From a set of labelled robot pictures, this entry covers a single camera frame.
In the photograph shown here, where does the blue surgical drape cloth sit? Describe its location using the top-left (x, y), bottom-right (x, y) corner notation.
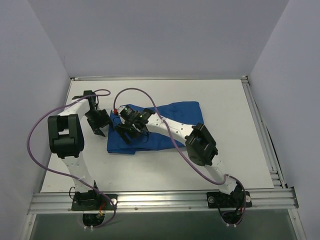
top-left (106, 101), bottom-right (204, 155)

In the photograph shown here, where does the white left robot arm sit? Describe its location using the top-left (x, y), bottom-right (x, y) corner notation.
top-left (47, 90), bottom-right (112, 210)

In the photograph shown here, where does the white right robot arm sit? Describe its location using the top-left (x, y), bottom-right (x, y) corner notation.
top-left (113, 105), bottom-right (246, 207)

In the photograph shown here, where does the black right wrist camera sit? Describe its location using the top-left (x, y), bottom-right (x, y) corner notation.
top-left (118, 105), bottom-right (139, 121)

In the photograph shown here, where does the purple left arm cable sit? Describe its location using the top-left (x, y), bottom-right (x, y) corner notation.
top-left (26, 89), bottom-right (118, 230)

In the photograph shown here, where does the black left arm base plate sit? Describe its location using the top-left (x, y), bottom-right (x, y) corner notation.
top-left (71, 191), bottom-right (118, 211)

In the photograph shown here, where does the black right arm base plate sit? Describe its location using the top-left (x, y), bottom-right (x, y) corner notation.
top-left (206, 191), bottom-right (253, 209)

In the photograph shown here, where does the aluminium front frame rail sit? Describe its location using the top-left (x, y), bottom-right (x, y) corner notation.
top-left (28, 188), bottom-right (299, 214)

